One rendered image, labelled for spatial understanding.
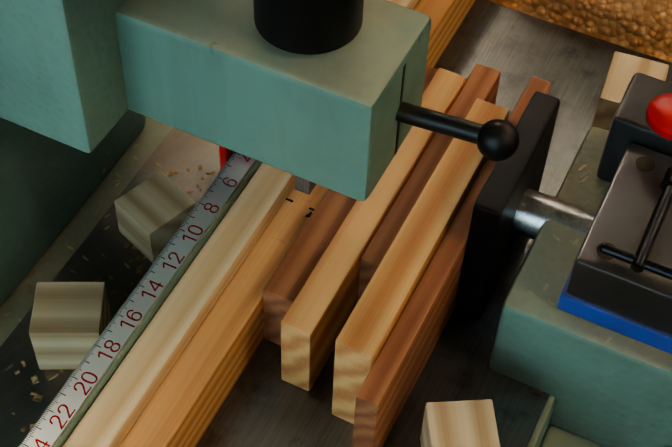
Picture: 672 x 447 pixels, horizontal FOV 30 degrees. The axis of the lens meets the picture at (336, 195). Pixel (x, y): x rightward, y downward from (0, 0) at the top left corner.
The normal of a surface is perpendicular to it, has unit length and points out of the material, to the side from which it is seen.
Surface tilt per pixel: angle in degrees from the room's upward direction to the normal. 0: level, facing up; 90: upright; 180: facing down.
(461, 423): 0
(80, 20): 90
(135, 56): 90
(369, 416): 90
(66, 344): 90
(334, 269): 0
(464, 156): 0
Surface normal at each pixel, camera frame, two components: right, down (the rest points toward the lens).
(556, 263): 0.03, -0.63
